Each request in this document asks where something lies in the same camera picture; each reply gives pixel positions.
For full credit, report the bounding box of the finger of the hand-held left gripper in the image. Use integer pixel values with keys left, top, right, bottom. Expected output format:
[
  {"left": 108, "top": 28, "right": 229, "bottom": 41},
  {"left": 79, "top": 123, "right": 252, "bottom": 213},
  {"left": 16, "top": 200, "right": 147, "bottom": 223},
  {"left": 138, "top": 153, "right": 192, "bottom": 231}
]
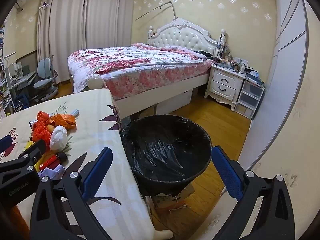
[
  {"left": 0, "top": 135, "right": 13, "bottom": 153},
  {"left": 0, "top": 139, "right": 47, "bottom": 180}
]

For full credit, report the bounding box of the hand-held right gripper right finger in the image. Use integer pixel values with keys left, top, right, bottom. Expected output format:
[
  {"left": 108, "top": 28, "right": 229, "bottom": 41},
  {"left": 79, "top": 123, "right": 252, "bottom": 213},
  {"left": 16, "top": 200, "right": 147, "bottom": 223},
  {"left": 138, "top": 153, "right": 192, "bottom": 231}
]
[{"left": 207, "top": 146, "right": 296, "bottom": 240}]

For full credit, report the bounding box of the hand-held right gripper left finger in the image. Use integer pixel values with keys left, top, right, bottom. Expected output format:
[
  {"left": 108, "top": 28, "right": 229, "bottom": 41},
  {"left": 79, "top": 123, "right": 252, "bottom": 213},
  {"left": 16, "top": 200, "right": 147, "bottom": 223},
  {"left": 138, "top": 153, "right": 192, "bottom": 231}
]
[{"left": 29, "top": 147, "right": 118, "bottom": 240}]

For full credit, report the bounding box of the yellow foam fruit net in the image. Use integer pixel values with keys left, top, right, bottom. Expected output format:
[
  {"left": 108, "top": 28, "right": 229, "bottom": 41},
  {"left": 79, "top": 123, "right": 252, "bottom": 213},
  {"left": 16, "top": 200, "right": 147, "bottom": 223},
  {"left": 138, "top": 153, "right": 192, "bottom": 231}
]
[{"left": 25, "top": 140, "right": 45, "bottom": 172}]

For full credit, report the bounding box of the red tube with black cap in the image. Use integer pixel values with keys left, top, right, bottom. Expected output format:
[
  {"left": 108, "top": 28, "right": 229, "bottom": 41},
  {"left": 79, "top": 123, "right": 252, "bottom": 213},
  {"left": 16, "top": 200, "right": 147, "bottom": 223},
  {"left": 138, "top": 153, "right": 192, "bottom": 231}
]
[{"left": 37, "top": 152, "right": 68, "bottom": 173}]

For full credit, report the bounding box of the red foam fruit net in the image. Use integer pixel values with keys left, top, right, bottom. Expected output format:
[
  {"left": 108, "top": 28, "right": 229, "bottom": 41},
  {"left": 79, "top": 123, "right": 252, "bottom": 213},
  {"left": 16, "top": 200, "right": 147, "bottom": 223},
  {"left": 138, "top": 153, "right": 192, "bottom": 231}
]
[{"left": 31, "top": 121, "right": 52, "bottom": 143}]

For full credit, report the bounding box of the white tissue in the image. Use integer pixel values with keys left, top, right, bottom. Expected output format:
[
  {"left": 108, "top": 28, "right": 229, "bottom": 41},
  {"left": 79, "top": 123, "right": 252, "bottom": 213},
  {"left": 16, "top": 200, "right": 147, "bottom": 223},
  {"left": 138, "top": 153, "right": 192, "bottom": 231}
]
[{"left": 49, "top": 125, "right": 68, "bottom": 152}]

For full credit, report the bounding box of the orange plastic bag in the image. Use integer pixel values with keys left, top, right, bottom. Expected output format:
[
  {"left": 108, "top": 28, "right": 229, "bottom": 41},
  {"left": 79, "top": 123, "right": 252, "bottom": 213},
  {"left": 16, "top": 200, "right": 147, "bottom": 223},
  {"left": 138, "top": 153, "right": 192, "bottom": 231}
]
[{"left": 50, "top": 114, "right": 77, "bottom": 129}]

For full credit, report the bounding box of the black lined trash bin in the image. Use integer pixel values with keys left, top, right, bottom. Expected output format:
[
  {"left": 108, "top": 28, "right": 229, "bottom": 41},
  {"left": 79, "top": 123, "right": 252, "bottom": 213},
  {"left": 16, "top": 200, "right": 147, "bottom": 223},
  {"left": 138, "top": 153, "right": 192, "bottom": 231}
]
[{"left": 120, "top": 114, "right": 213, "bottom": 197}]

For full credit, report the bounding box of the floral tablecloth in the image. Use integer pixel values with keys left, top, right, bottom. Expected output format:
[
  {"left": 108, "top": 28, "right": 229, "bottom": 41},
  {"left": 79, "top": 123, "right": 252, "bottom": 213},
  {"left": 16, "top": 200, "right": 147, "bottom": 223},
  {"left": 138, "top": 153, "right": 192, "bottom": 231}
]
[{"left": 0, "top": 89, "right": 173, "bottom": 240}]

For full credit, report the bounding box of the blue crate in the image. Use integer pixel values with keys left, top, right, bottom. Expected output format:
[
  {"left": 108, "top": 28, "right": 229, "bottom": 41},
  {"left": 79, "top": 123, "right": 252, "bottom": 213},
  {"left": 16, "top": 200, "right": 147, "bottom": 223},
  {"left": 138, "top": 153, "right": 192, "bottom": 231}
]
[{"left": 14, "top": 94, "right": 30, "bottom": 108}]

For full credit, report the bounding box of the bookshelf with books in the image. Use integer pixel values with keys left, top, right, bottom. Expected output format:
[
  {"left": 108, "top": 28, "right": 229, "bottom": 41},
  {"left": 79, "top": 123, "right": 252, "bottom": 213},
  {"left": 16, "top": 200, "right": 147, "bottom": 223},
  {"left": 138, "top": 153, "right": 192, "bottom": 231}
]
[{"left": 0, "top": 25, "right": 13, "bottom": 117}]

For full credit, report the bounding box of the cardboard box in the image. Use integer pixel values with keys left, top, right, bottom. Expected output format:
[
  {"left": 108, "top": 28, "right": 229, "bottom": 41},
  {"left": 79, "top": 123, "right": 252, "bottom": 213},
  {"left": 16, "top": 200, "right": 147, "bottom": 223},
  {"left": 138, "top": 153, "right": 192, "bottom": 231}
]
[{"left": 146, "top": 184, "right": 195, "bottom": 209}]

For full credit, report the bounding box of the grey study desk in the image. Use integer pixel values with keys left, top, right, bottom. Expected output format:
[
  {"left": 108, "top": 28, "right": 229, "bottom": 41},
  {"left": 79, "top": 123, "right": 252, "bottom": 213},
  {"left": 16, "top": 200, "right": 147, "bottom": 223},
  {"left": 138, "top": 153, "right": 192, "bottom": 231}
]
[{"left": 9, "top": 70, "right": 38, "bottom": 95}]

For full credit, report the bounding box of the clear plastic drawer unit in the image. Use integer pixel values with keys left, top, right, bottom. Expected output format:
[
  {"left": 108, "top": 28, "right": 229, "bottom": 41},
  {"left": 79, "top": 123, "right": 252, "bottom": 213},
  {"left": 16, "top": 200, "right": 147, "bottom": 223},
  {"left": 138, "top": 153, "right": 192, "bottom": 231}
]
[{"left": 235, "top": 76, "right": 265, "bottom": 120}]

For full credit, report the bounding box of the grey desk chair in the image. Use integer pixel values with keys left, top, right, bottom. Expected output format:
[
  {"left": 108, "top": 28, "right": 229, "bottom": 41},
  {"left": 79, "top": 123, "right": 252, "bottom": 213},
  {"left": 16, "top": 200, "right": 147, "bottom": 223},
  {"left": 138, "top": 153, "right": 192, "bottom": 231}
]
[{"left": 32, "top": 57, "right": 59, "bottom": 100}]

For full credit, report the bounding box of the white storage box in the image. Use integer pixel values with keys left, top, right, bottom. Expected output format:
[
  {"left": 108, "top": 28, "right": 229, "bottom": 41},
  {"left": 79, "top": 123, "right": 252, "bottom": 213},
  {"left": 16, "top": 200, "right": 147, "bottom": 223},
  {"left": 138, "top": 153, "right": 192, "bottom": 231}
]
[{"left": 156, "top": 90, "right": 193, "bottom": 115}]

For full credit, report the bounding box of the cream table leg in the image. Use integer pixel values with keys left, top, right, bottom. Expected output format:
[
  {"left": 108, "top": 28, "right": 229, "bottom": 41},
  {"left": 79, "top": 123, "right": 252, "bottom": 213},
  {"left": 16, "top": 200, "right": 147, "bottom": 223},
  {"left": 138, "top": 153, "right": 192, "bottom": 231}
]
[{"left": 152, "top": 229, "right": 174, "bottom": 240}]

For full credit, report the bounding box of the white nightstand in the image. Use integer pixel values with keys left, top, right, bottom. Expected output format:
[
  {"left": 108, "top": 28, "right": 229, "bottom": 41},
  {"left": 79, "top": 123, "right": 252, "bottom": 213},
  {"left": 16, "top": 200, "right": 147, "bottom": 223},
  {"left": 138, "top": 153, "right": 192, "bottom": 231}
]
[{"left": 204, "top": 64, "right": 247, "bottom": 112}]

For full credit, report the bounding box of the white wardrobe door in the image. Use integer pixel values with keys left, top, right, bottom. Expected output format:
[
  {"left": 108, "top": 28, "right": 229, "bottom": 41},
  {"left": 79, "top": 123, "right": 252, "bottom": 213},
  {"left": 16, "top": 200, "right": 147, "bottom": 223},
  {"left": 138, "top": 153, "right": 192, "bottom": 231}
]
[{"left": 237, "top": 0, "right": 309, "bottom": 170}]

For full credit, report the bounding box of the cluster of small bottles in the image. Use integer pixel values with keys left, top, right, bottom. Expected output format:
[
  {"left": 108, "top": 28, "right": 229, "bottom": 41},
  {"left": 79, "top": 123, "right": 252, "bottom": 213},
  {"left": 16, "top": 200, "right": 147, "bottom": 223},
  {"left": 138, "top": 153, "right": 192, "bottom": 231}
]
[{"left": 215, "top": 34, "right": 253, "bottom": 73}]

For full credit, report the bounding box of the floral quilt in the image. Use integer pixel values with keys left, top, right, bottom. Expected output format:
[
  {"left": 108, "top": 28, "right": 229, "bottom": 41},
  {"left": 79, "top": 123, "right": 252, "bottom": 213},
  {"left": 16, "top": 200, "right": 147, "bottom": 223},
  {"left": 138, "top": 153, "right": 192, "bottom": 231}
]
[{"left": 67, "top": 42, "right": 217, "bottom": 100}]

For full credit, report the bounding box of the beige curtain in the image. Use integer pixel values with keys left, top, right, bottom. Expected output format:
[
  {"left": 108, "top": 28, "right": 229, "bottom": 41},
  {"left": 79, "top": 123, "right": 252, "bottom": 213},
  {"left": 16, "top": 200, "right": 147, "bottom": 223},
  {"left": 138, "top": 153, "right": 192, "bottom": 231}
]
[{"left": 36, "top": 0, "right": 137, "bottom": 85}]

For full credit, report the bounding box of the thin metal pole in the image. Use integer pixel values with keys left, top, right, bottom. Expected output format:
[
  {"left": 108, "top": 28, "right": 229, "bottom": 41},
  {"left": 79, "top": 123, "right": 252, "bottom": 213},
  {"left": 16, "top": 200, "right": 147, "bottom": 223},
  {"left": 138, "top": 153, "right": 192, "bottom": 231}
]
[{"left": 135, "top": 1, "right": 178, "bottom": 22}]

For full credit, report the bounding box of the white bed frame with headboard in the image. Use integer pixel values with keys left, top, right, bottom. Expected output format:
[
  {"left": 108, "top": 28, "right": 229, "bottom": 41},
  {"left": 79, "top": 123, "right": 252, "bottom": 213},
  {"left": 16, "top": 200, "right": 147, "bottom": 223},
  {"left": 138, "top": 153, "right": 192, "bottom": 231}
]
[{"left": 67, "top": 17, "right": 220, "bottom": 120}]

